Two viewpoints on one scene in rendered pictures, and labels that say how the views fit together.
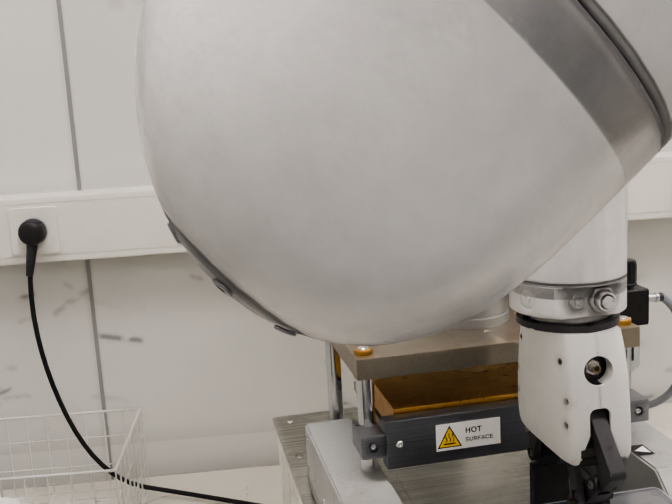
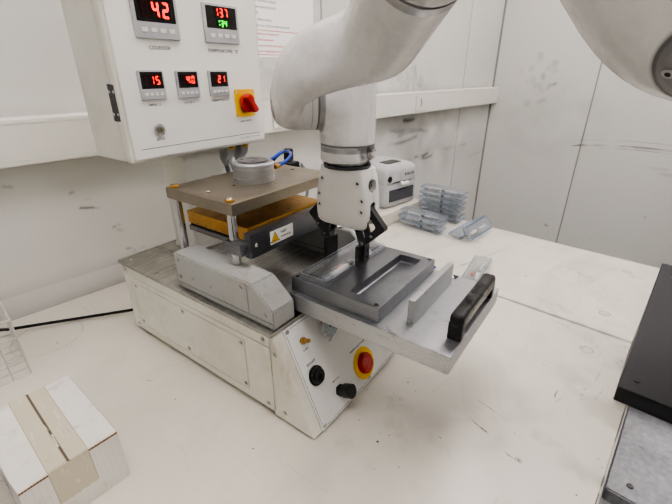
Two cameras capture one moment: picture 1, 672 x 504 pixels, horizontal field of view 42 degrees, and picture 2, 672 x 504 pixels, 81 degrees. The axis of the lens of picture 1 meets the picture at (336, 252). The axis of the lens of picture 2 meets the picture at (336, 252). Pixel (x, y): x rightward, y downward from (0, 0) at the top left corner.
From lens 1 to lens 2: 0.33 m
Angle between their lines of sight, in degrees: 43
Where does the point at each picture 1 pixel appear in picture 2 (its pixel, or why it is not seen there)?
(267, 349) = (72, 226)
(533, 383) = (335, 198)
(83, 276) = not seen: outside the picture
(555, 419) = (352, 211)
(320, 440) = (193, 257)
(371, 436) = (244, 244)
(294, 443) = (146, 268)
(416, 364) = (256, 203)
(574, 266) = (364, 137)
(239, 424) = (62, 275)
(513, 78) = not seen: outside the picture
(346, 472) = (226, 267)
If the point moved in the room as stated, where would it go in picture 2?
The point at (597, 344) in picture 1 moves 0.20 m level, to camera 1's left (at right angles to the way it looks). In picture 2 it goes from (371, 173) to (261, 200)
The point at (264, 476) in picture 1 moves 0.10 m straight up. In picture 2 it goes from (91, 299) to (81, 265)
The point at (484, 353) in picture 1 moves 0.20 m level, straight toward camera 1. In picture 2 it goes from (282, 193) to (346, 226)
